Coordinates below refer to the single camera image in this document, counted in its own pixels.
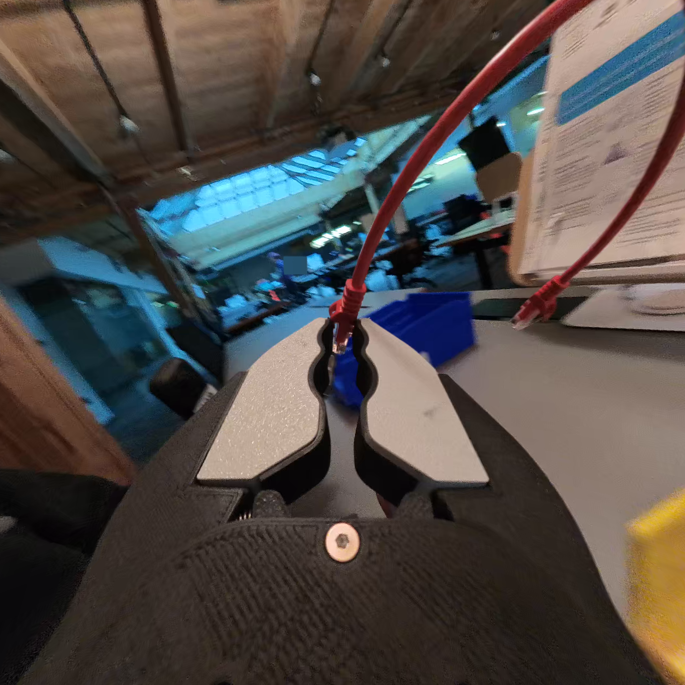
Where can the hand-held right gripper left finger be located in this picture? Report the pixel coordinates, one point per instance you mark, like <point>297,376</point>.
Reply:
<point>267,417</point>

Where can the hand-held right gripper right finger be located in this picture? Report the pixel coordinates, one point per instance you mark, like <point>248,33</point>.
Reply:
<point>423,423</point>

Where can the large yellow plastic bin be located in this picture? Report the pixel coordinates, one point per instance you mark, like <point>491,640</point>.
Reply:
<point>658,588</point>

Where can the large blue plastic bin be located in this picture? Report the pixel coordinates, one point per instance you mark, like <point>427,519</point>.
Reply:
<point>428,326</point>

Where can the wooden pillar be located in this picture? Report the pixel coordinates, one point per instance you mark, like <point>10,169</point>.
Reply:
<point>48,406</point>

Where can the skylight window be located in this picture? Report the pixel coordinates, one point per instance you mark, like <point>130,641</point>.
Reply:
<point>257,192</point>

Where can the pale wooden board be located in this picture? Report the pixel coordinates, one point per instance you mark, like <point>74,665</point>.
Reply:
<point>500,176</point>

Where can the black monitor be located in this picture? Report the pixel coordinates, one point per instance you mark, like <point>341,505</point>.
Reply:
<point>484,142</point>

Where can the printed instruction sheet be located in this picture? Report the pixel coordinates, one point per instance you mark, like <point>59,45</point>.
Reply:
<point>615,160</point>

